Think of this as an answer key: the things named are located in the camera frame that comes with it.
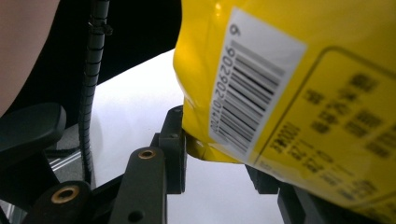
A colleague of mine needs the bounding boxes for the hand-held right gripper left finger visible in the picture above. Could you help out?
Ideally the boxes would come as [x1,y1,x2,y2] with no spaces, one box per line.
[151,105,188,195]

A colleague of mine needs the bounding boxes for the yellow spouted pouch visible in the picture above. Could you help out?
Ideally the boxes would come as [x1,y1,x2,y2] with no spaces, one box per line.
[172,0,396,224]

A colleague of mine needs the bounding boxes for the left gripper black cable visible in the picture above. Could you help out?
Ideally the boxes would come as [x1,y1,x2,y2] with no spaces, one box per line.
[78,0,114,185]

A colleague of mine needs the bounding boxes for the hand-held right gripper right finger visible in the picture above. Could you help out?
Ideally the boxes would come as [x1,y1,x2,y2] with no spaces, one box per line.
[245,164,307,224]

